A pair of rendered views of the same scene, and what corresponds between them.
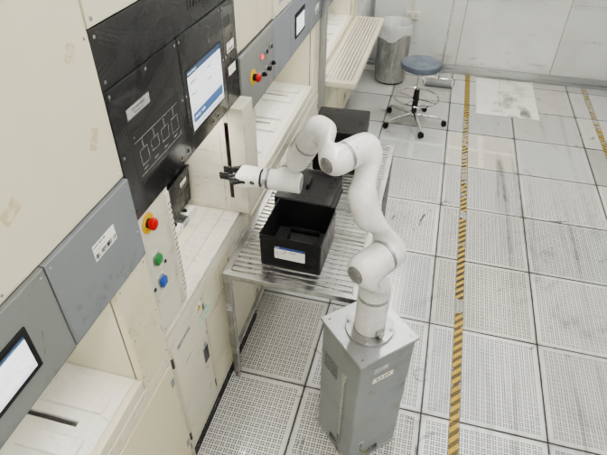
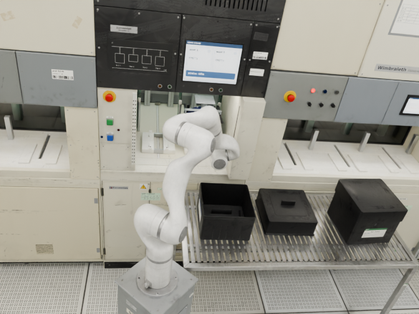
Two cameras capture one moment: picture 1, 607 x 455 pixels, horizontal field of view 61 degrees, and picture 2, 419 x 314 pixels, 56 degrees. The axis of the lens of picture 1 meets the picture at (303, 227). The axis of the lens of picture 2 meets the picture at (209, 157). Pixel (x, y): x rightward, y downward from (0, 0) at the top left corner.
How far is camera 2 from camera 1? 1.67 m
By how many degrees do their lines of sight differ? 50
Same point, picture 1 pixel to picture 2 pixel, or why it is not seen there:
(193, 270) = (159, 167)
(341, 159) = (167, 126)
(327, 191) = (287, 216)
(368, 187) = (176, 163)
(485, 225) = not seen: outside the picture
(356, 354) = (127, 275)
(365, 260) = (144, 207)
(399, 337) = (153, 302)
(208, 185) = not seen: hidden behind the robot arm
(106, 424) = (39, 167)
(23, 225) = (12, 26)
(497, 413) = not seen: outside the picture
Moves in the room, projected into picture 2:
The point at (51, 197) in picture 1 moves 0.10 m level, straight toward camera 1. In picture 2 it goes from (35, 27) to (14, 31)
